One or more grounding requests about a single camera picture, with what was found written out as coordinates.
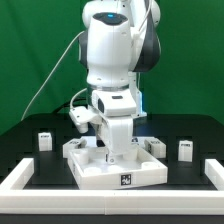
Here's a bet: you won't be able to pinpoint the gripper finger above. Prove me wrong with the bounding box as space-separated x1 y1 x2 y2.
106 154 116 165

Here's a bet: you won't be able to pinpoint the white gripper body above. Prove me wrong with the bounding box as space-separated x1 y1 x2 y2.
96 116 133 156

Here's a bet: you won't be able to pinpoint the white square tabletop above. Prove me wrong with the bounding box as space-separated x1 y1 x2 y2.
67 145 168 190

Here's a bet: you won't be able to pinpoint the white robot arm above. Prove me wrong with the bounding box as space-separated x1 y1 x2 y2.
79 0 161 164

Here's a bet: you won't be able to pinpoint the white U-shaped fence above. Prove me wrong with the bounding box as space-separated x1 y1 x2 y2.
0 158 224 215

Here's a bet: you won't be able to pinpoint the white marker base plate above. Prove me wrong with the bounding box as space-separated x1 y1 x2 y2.
84 136 145 147

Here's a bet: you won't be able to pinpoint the black cables at base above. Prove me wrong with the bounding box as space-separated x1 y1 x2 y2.
53 101 76 115

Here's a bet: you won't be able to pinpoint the white camera cable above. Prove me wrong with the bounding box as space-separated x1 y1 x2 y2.
20 30 86 122

